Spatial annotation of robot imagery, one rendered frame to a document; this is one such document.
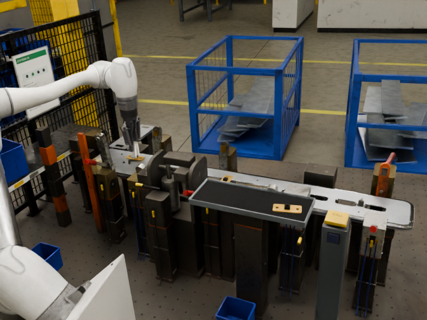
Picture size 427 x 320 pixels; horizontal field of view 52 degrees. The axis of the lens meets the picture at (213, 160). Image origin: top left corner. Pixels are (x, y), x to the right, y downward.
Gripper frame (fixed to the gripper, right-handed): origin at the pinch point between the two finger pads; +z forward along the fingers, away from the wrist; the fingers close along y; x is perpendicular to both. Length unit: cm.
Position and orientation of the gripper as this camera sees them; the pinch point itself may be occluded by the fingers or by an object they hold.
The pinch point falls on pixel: (134, 149)
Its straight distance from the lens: 200.6
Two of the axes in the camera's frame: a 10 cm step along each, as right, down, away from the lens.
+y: -4.0, 4.4, -8.0
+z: 0.5, 8.9, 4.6
